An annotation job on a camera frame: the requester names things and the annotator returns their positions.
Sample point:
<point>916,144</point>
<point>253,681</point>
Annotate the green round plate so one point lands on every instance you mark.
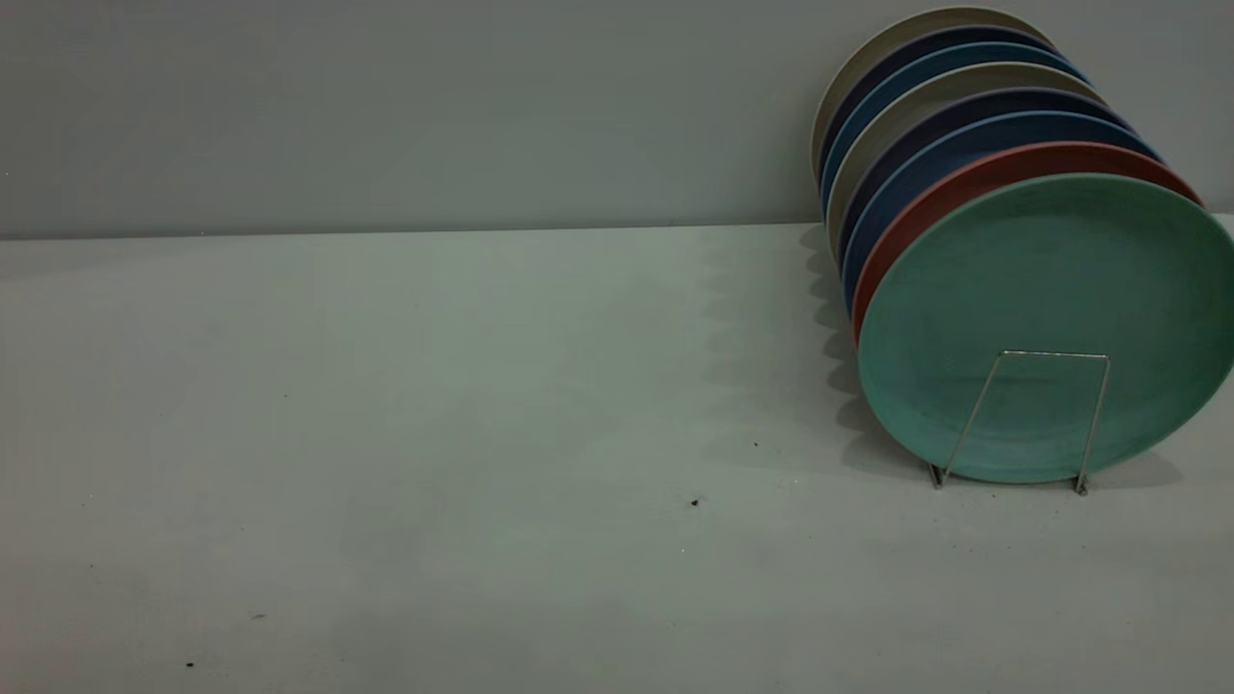
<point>1051,289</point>

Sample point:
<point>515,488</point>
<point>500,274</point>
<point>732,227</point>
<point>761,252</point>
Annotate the pink round plate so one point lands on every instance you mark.
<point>925,207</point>

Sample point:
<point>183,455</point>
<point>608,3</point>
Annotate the blue round plate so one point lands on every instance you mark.
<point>925,173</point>
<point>925,77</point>

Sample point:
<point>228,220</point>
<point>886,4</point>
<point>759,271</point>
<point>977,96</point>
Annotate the dark purple round plate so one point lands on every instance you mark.
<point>925,140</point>

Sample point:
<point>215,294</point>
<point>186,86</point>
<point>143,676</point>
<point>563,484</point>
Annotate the beige round plate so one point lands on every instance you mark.
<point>925,108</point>
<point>925,27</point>

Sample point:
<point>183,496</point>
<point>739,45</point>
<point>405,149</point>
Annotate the dark navy round plate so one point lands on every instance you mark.
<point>925,51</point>

